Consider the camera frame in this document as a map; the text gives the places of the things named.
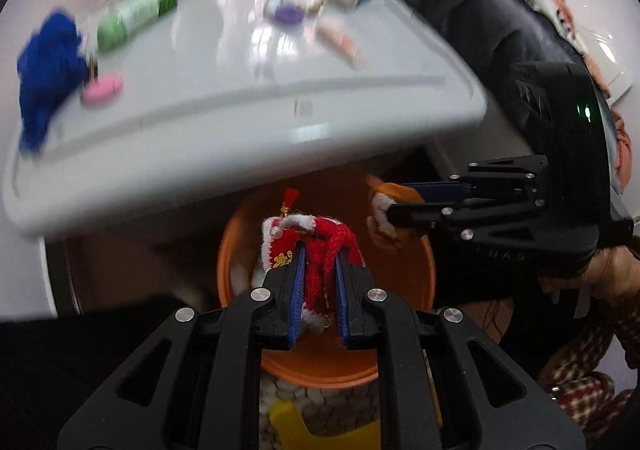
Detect green cylindrical roll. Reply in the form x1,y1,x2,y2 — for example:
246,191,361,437
95,0,162,51

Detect dark padded jacket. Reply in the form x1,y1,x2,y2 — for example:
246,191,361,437
335,0,601,141

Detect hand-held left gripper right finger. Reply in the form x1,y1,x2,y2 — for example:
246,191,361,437
334,252,586,450

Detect purple round lid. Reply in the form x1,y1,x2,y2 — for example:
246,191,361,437
274,4,303,26

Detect yellow plastic stool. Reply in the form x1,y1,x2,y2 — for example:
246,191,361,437
267,402,382,450

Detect white plastic table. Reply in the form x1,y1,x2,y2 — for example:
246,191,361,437
2,0,490,315

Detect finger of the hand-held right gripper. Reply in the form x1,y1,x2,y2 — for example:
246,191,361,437
401,156,548,205
385,200,601,245

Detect orange and white plush toy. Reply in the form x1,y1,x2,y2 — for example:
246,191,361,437
366,182,426,251

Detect pink white tube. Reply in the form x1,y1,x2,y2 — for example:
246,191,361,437
316,20,366,68

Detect pink eraser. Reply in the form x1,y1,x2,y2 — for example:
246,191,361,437
81,74,124,106

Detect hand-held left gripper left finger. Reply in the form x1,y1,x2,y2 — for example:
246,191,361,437
57,242,307,450

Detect orange plastic bucket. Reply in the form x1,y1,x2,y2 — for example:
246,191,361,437
217,170,436,388

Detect blue knit cloth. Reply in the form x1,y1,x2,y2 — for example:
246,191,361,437
16,10,88,153

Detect grey patterned mat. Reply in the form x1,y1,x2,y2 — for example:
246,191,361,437
259,372,386,436

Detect red plaid clothing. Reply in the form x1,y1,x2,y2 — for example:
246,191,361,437
537,320,640,446

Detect red knit doll costume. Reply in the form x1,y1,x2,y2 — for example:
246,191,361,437
260,187,366,331

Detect person's right hand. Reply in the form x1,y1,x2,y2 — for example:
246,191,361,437
542,239,640,301

